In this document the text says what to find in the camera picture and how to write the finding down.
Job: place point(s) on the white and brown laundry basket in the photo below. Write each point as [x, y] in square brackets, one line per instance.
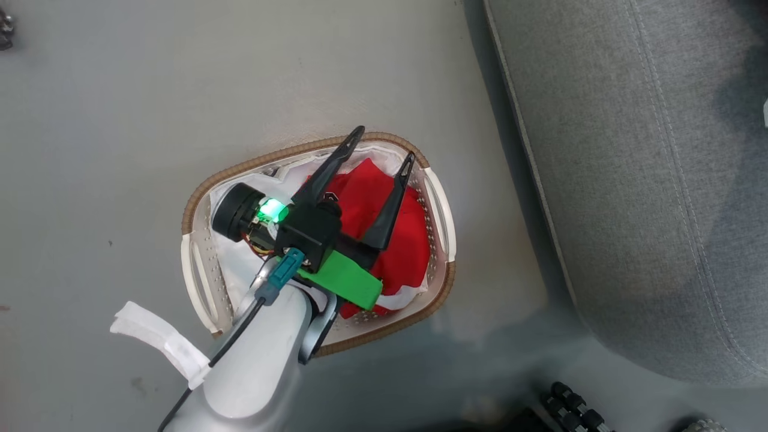
[438, 216]

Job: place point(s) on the black ribbed roller part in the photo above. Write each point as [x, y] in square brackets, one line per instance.
[576, 408]

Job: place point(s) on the small dark metal object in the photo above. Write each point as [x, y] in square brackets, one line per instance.
[5, 33]

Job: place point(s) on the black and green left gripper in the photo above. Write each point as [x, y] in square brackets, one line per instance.
[312, 234]

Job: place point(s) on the white cloth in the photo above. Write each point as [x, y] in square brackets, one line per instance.
[231, 264]

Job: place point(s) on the white and grey left robot arm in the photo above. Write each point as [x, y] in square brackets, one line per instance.
[258, 366]

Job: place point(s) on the red clothing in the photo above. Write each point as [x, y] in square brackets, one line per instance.
[408, 252]

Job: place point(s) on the grey textured round part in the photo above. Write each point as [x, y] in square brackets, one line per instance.
[705, 426]

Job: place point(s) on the grey fabric sofa seat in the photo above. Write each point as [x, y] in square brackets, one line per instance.
[630, 180]

